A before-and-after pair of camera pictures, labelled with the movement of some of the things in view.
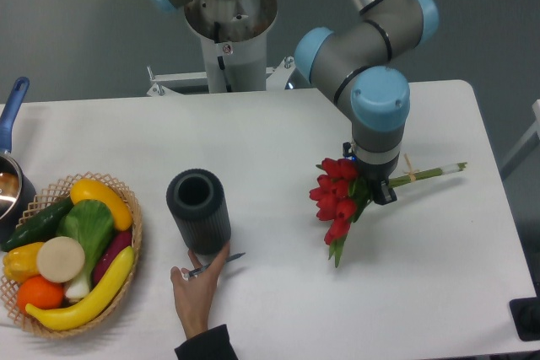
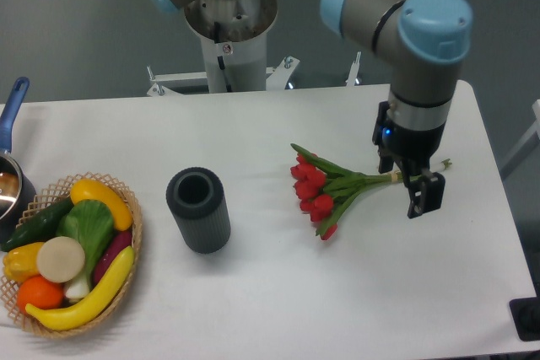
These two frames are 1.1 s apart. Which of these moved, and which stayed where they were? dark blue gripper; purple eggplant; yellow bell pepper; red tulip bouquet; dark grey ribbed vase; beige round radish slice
Moved: dark blue gripper; red tulip bouquet
Stayed: yellow bell pepper; dark grey ribbed vase; beige round radish slice; purple eggplant
